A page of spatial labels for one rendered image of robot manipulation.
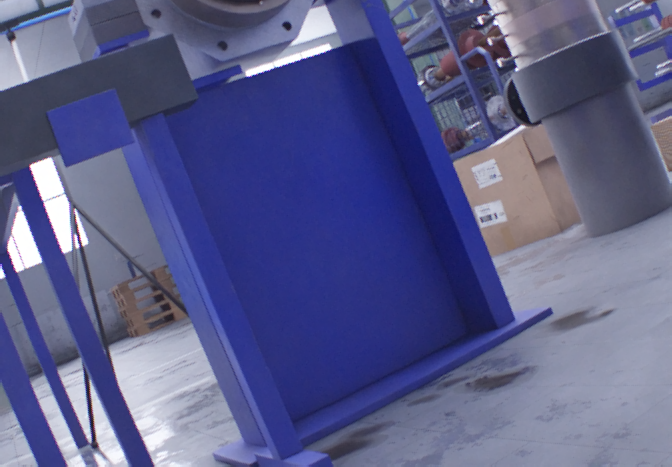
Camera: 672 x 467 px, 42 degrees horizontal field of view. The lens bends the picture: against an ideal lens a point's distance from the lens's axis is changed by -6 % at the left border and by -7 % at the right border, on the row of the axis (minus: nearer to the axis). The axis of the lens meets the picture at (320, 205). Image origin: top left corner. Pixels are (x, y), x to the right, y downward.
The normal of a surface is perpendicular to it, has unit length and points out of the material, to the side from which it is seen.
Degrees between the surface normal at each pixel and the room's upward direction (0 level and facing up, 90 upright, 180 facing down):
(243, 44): 90
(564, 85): 90
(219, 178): 90
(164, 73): 90
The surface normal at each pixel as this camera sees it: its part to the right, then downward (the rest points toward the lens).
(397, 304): 0.37, -0.18
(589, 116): -0.29, 0.10
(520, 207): -0.63, 0.25
